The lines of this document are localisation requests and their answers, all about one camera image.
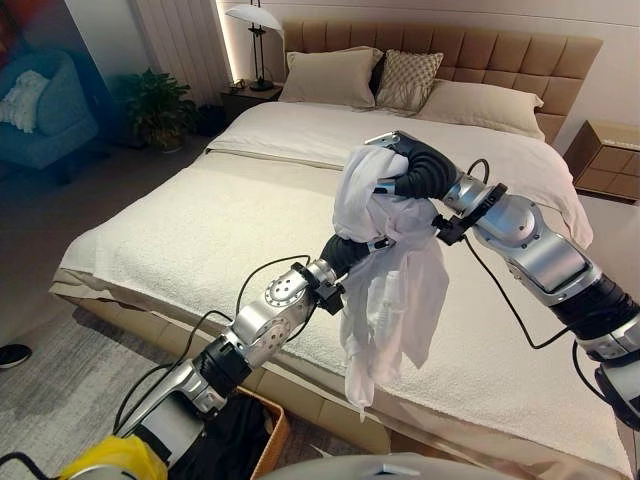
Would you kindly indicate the patterned cushion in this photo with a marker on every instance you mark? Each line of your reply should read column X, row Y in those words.
column 407, row 80

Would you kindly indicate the white fluffy cushion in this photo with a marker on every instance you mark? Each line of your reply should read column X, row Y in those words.
column 22, row 100

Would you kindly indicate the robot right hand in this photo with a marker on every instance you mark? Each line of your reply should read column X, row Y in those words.
column 427, row 172

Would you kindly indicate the silver robot torso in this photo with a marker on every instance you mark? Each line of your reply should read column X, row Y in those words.
column 390, row 467

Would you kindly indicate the cream bed blanket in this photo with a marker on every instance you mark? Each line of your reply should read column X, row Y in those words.
column 225, row 240

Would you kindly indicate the black garment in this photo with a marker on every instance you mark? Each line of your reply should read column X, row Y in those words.
column 232, row 440

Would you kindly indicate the blue armchair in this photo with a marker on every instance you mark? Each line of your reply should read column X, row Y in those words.
column 47, row 120

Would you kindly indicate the beige quilted bedside table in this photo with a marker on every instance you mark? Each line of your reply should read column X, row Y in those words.
column 607, row 160

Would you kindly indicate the green potted plant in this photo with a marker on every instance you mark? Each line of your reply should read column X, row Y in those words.
column 157, row 107

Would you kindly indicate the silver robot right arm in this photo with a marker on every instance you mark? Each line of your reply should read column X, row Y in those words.
column 555, row 260

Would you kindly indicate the woven laundry basket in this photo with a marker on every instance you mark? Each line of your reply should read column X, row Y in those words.
column 272, row 435

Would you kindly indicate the grey floor rug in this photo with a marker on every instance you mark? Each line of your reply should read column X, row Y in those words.
column 75, row 370

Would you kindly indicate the beige pillow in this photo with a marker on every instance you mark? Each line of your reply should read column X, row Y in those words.
column 480, row 107
column 330, row 75

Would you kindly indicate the white shade table lamp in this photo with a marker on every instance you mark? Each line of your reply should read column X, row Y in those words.
column 257, row 30

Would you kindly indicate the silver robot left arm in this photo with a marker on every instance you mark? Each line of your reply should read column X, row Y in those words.
column 250, row 330

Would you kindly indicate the dark bedside table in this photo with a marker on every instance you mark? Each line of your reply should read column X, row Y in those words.
column 247, row 97

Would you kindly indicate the white garment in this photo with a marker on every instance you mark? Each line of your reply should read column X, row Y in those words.
column 387, row 280

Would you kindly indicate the beige upholstered bed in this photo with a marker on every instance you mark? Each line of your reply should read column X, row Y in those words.
column 320, row 210

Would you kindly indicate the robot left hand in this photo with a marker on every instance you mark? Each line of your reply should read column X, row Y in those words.
column 342, row 252

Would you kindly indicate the black shoe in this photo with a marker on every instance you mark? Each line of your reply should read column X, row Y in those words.
column 14, row 355

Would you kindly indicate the yellow cloth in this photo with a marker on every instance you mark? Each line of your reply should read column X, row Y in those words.
column 117, row 457

